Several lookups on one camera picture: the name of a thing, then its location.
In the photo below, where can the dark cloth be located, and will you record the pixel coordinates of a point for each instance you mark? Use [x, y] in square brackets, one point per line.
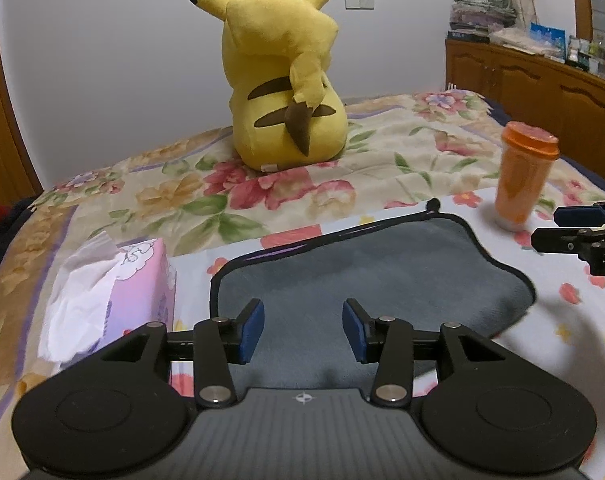
[0, 230]

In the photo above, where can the wooden window frame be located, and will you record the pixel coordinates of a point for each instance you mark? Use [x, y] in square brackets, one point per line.
[581, 0]

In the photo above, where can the blue printed packet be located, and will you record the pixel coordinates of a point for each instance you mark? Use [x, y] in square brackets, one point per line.
[548, 40]

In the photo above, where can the pink tissue box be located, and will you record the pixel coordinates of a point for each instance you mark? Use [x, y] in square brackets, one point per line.
[132, 290]

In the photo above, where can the grey towel with black edging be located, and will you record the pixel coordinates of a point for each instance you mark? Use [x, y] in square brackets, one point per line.
[372, 265]

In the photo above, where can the wooden cabinet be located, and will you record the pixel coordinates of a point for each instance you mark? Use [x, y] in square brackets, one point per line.
[527, 80]

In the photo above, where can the white wall switch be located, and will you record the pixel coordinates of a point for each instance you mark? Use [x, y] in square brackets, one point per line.
[359, 0]

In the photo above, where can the floral bed blanket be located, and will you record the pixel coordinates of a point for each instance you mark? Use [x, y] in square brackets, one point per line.
[147, 195]

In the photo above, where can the group of small bottles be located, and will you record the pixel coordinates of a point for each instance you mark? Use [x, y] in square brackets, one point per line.
[587, 55]

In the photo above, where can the orange lidded tumbler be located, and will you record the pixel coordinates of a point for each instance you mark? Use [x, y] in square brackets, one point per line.
[521, 175]

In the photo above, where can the stack of folded cloths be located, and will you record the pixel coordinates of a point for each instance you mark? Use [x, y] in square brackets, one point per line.
[480, 17]

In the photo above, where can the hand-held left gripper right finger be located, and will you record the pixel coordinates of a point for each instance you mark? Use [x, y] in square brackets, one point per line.
[354, 334]

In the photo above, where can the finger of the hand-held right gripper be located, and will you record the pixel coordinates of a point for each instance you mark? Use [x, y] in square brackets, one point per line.
[570, 216]
[557, 240]

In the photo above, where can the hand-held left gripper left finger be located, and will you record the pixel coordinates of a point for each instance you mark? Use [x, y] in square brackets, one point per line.
[250, 334]

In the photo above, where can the yellow plush toy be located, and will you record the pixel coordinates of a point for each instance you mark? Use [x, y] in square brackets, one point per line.
[277, 85]

